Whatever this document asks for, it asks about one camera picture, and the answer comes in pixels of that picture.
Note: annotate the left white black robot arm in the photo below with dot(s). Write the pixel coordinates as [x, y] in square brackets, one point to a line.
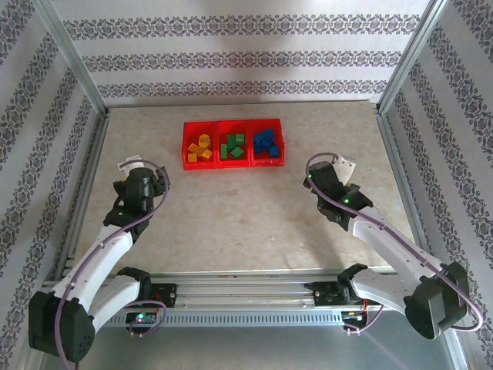
[100, 262]

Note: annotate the long green lego brick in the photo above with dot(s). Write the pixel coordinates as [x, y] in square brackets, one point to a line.
[223, 152]
[231, 142]

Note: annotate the grey metal plate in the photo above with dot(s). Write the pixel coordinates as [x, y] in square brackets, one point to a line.
[246, 347]

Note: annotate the aluminium side rail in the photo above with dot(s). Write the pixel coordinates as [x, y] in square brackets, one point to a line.
[95, 154]
[396, 154]

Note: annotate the aluminium frame post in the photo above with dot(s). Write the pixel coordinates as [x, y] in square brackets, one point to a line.
[73, 58]
[411, 58]

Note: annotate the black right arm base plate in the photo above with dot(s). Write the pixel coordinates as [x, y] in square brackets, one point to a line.
[323, 297]

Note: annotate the small green lego brick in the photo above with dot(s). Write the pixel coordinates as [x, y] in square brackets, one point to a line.
[237, 153]
[239, 138]

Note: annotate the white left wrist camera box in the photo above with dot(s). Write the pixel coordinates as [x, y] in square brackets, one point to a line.
[131, 162]

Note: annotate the aluminium mounting rail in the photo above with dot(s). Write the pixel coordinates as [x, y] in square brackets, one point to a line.
[246, 293]

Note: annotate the small yellow lego brick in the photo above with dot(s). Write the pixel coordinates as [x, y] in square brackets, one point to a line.
[204, 139]
[206, 154]
[191, 157]

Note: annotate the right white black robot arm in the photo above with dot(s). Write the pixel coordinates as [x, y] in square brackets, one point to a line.
[393, 246]

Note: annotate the long yellow lego brick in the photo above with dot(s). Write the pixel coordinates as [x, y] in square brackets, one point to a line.
[192, 147]

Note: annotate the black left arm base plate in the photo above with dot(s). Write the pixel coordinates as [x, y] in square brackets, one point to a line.
[169, 294]

